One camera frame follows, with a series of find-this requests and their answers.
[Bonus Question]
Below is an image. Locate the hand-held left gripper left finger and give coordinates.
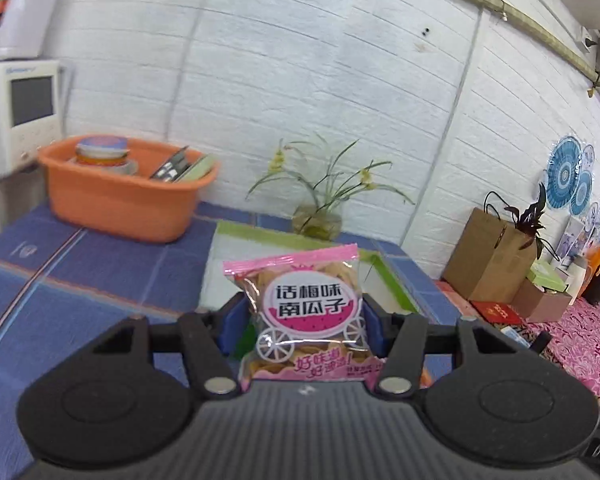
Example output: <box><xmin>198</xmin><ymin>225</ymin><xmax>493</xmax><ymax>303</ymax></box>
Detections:
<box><xmin>90</xmin><ymin>294</ymin><xmax>251</xmax><ymax>401</ymax></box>

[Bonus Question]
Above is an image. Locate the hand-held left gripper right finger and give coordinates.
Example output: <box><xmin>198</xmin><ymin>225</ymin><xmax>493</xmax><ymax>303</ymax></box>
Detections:
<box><xmin>362</xmin><ymin>296</ymin><xmax>519</xmax><ymax>401</ymax></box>

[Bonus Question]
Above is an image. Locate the green cardboard box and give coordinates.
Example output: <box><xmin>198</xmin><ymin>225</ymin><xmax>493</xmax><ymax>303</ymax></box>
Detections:
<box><xmin>197</xmin><ymin>220</ymin><xmax>423</xmax><ymax>317</ymax></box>

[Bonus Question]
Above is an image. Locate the pink snack packet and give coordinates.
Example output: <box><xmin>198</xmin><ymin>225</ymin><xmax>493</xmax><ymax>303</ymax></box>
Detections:
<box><xmin>223</xmin><ymin>243</ymin><xmax>387</xmax><ymax>395</ymax></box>

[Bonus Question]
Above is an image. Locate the pink patterned tablecloth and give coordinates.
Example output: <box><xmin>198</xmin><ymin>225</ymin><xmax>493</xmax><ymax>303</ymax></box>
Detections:
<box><xmin>524</xmin><ymin>296</ymin><xmax>600</xmax><ymax>403</ymax></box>

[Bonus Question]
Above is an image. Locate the glass vase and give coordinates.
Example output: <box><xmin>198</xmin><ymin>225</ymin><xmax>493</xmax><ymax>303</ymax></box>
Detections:
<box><xmin>292</xmin><ymin>204</ymin><xmax>343</xmax><ymax>241</ymax></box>

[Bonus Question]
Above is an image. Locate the flat red box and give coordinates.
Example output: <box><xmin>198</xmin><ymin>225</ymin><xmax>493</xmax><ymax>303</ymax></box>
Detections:
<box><xmin>469</xmin><ymin>299</ymin><xmax>524</xmax><ymax>326</ymax></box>

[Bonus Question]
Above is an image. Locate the brown paper bag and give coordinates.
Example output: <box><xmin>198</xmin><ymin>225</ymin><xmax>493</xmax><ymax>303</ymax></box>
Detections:
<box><xmin>442</xmin><ymin>191</ymin><xmax>539</xmax><ymax>304</ymax></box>

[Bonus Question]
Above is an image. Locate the blue checked tablecloth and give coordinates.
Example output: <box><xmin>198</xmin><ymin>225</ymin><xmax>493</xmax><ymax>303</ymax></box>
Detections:
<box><xmin>0</xmin><ymin>199</ymin><xmax>463</xmax><ymax>480</ymax></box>

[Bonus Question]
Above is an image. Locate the white and blue box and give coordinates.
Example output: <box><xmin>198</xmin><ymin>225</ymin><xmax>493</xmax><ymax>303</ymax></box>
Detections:
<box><xmin>499</xmin><ymin>325</ymin><xmax>528</xmax><ymax>350</ymax></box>

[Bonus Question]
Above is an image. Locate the yellow flower plant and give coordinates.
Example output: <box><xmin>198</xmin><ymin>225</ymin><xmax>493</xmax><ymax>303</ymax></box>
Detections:
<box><xmin>247</xmin><ymin>133</ymin><xmax>416</xmax><ymax>217</ymax></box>

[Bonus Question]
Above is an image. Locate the small cardboard box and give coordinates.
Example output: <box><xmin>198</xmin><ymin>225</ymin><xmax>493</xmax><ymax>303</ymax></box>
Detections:
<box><xmin>512</xmin><ymin>277</ymin><xmax>574</xmax><ymax>324</ymax></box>

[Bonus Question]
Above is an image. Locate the pale green book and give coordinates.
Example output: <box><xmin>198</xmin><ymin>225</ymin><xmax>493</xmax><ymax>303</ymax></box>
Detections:
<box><xmin>179</xmin><ymin>153</ymin><xmax>219</xmax><ymax>184</ymax></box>

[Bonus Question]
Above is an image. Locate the orange plastic basin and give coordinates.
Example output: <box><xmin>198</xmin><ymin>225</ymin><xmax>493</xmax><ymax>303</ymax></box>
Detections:
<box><xmin>37</xmin><ymin>135</ymin><xmax>221</xmax><ymax>244</ymax></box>

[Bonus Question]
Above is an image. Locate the metal bowl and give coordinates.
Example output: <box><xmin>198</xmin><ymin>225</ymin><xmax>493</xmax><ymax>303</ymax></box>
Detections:
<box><xmin>150</xmin><ymin>145</ymin><xmax>191</xmax><ymax>181</ymax></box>

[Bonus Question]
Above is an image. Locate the white cup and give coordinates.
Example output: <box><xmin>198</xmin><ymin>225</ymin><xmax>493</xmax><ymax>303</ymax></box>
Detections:
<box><xmin>564</xmin><ymin>257</ymin><xmax>589</xmax><ymax>307</ymax></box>

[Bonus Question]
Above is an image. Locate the pale green flat box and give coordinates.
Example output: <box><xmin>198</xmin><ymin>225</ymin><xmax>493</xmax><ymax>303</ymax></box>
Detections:
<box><xmin>526</xmin><ymin>262</ymin><xmax>571</xmax><ymax>294</ymax></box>

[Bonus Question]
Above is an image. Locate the purple leaf plant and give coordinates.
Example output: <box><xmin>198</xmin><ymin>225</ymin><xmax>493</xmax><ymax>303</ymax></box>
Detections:
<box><xmin>503</xmin><ymin>182</ymin><xmax>562</xmax><ymax>262</ymax></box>

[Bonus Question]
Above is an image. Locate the round tin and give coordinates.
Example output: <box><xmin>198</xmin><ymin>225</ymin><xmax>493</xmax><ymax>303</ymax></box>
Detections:
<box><xmin>74</xmin><ymin>134</ymin><xmax>131</xmax><ymax>167</ymax></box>

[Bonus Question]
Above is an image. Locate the large blue paper fan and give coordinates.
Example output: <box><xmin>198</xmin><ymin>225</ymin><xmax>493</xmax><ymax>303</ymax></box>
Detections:
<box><xmin>544</xmin><ymin>135</ymin><xmax>584</xmax><ymax>209</ymax></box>

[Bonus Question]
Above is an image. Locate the small blue paper fan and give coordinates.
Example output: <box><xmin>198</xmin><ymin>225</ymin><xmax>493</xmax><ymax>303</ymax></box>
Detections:
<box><xmin>570</xmin><ymin>170</ymin><xmax>594</xmax><ymax>217</ymax></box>

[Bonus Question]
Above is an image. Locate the white appliance with screen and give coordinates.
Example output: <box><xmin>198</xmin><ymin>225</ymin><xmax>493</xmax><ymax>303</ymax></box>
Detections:
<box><xmin>0</xmin><ymin>59</ymin><xmax>64</xmax><ymax>173</ymax></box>

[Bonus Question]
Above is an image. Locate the bamboo pole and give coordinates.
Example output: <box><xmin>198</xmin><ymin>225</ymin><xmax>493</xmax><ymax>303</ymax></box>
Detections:
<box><xmin>380</xmin><ymin>0</ymin><xmax>600</xmax><ymax>84</ymax></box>

